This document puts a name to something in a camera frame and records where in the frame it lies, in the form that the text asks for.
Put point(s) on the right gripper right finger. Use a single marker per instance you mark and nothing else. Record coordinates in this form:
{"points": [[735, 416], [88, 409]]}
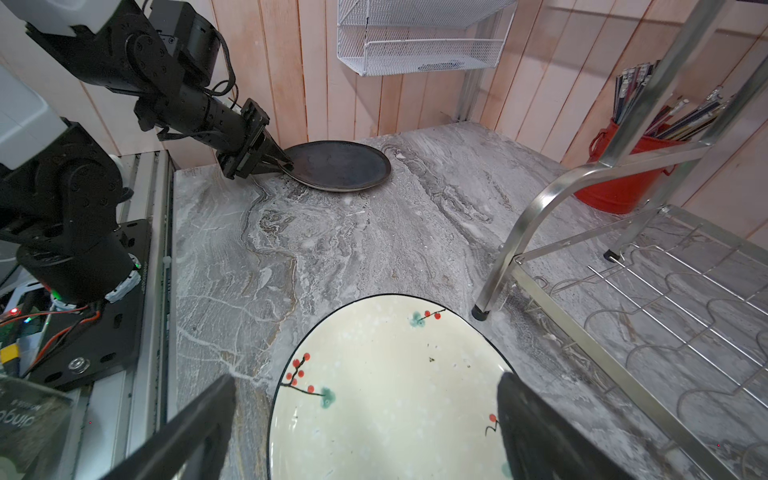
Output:
{"points": [[540, 444]]}

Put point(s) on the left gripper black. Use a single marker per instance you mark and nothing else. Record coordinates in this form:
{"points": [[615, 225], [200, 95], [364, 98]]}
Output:
{"points": [[259, 153]]}

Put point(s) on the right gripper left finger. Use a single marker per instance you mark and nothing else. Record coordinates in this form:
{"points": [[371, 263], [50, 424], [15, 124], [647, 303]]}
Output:
{"points": [[193, 445]]}

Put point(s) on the black round plate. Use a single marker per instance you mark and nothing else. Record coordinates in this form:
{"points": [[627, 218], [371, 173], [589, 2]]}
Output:
{"points": [[337, 166]]}

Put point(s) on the cream plate red berry pattern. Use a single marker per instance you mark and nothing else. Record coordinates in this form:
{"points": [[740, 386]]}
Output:
{"points": [[389, 387]]}

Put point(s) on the stainless steel dish rack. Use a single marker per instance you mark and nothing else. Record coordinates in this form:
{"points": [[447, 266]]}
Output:
{"points": [[663, 311]]}

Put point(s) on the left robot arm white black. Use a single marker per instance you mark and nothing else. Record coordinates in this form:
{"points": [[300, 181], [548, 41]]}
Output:
{"points": [[59, 188]]}

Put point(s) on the white green box device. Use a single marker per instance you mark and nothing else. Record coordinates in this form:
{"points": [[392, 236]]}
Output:
{"points": [[34, 424]]}

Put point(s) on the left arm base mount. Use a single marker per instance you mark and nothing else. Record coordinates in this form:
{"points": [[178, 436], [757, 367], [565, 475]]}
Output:
{"points": [[86, 347]]}

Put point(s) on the white wire mesh shelf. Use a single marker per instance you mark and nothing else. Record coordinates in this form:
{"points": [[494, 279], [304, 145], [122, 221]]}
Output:
{"points": [[386, 38]]}

